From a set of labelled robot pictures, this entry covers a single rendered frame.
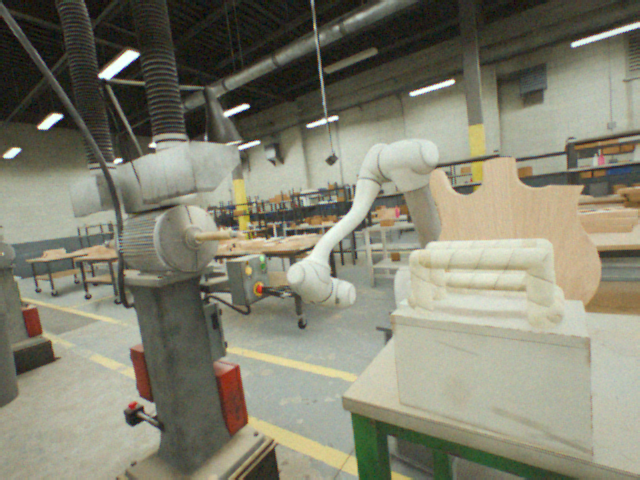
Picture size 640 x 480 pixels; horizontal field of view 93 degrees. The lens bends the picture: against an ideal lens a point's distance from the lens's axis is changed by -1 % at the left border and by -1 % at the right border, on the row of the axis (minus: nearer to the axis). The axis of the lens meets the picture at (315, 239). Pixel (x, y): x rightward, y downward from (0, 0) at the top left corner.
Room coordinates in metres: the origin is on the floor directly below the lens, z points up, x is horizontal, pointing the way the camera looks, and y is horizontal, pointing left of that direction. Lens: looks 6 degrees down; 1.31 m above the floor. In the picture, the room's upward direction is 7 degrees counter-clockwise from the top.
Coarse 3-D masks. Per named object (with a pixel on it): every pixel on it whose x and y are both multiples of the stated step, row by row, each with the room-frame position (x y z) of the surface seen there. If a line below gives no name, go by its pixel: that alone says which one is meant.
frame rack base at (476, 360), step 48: (432, 336) 0.49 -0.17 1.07; (480, 336) 0.44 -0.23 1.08; (528, 336) 0.40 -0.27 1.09; (576, 336) 0.37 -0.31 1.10; (432, 384) 0.49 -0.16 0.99; (480, 384) 0.44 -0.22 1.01; (528, 384) 0.40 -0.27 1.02; (576, 384) 0.37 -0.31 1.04; (528, 432) 0.41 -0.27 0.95; (576, 432) 0.37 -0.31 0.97
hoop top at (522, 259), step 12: (420, 252) 0.51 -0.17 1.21; (432, 252) 0.49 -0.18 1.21; (444, 252) 0.48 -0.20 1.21; (456, 252) 0.47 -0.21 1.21; (468, 252) 0.46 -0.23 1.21; (480, 252) 0.45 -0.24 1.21; (492, 252) 0.44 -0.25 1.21; (504, 252) 0.43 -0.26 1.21; (516, 252) 0.42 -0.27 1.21; (528, 252) 0.41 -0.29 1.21; (540, 252) 0.40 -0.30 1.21; (420, 264) 0.50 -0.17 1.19; (432, 264) 0.49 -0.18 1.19; (444, 264) 0.48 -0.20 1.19; (456, 264) 0.47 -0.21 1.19; (468, 264) 0.46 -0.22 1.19; (480, 264) 0.45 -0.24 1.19; (492, 264) 0.44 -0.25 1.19; (504, 264) 0.43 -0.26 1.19; (516, 264) 0.42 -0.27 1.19; (528, 264) 0.41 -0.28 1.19
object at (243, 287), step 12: (228, 264) 1.35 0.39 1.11; (240, 264) 1.31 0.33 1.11; (252, 264) 1.35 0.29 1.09; (228, 276) 1.35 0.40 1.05; (240, 276) 1.31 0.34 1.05; (252, 276) 1.34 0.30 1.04; (264, 276) 1.40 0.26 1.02; (240, 288) 1.31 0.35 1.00; (252, 288) 1.34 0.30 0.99; (216, 300) 1.39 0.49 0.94; (240, 300) 1.32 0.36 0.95; (252, 300) 1.33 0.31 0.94; (240, 312) 1.36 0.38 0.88
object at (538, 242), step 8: (472, 240) 0.54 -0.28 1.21; (480, 240) 0.53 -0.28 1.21; (488, 240) 0.52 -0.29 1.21; (496, 240) 0.51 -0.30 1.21; (504, 240) 0.51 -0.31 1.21; (512, 240) 0.50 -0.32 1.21; (520, 240) 0.49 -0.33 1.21; (528, 240) 0.48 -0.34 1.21; (536, 240) 0.48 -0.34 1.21; (544, 240) 0.47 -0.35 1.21; (432, 248) 0.57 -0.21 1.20; (440, 248) 0.56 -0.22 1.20; (448, 248) 0.55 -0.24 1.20; (456, 248) 0.54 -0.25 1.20; (464, 248) 0.53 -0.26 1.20; (472, 248) 0.53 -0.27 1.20; (480, 248) 0.52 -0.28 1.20; (544, 248) 0.46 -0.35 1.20; (552, 248) 0.47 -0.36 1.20
